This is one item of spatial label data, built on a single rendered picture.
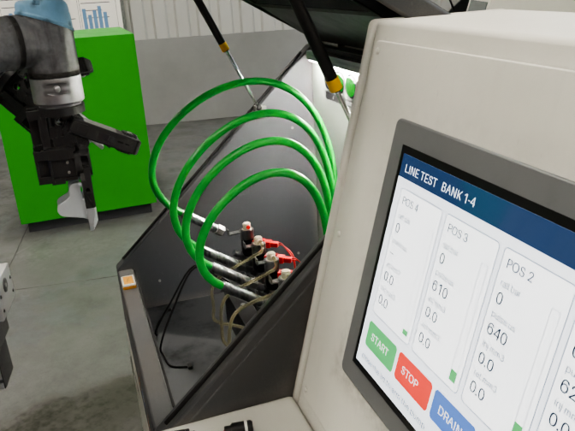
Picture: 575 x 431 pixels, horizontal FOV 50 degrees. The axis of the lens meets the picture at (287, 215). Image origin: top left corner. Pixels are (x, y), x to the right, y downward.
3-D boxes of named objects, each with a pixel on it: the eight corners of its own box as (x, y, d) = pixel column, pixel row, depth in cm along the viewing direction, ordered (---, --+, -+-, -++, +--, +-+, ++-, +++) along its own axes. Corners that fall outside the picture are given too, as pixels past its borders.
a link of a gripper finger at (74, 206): (62, 234, 102) (52, 181, 98) (99, 228, 103) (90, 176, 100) (62, 241, 99) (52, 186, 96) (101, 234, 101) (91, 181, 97)
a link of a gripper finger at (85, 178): (84, 203, 101) (74, 151, 98) (94, 201, 102) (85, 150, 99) (85, 211, 97) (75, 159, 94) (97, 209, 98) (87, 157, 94)
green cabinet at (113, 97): (142, 180, 538) (120, 26, 490) (158, 212, 462) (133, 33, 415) (26, 198, 508) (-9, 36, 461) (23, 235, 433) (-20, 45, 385)
